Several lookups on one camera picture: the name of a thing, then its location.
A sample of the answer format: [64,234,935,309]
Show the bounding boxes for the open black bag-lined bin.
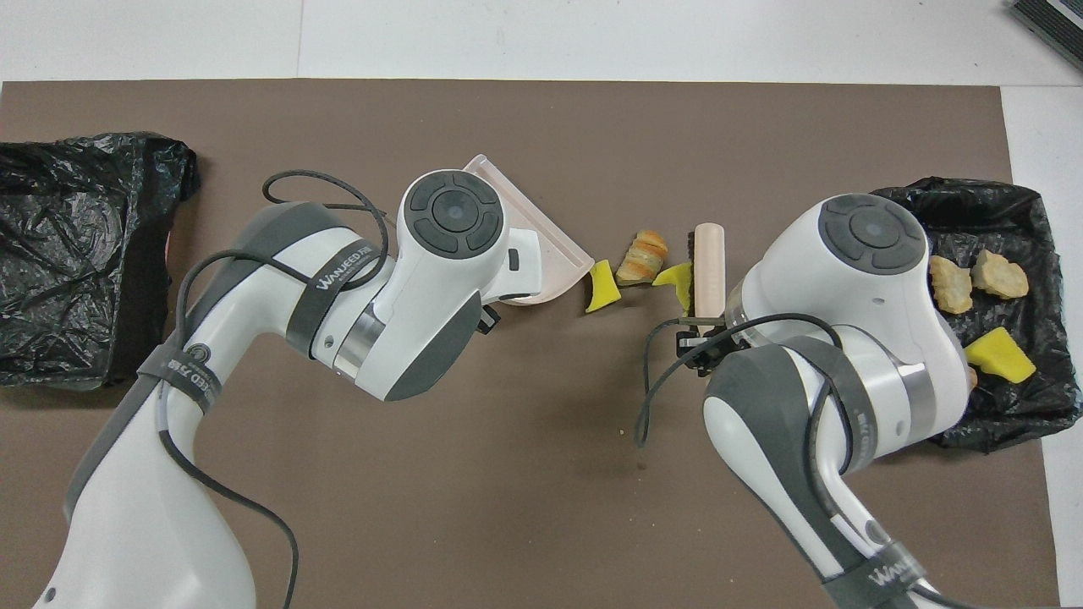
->
[871,176,1083,453]

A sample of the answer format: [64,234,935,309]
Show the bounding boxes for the dark ribbed device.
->
[1009,0,1083,73]

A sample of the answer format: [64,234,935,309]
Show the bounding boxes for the beige plastic dustpan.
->
[463,154,595,306]

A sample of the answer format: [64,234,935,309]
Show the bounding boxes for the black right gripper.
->
[677,313,737,377]

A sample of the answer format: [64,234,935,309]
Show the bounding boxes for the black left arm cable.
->
[157,169,390,609]

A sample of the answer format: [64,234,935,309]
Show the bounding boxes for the small curved yellow sponge piece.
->
[585,260,621,315]

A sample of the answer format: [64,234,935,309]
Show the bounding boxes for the striped croissant bread piece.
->
[616,229,669,287]

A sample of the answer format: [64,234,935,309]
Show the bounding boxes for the torn orange croissant piece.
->
[971,249,1031,300]

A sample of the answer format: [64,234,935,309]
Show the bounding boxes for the beige hand brush black bristles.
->
[684,222,728,336]

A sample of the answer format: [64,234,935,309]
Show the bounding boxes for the notched yellow sponge piece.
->
[651,261,695,310]

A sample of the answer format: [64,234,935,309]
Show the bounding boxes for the pale bread chunk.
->
[929,255,974,315]

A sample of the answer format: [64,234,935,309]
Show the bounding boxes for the brown table mat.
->
[0,80,1061,609]

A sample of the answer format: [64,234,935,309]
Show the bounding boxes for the black bag-covered bin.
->
[0,131,202,392]

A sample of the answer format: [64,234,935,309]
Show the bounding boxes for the green and yellow sponge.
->
[965,326,1037,386]

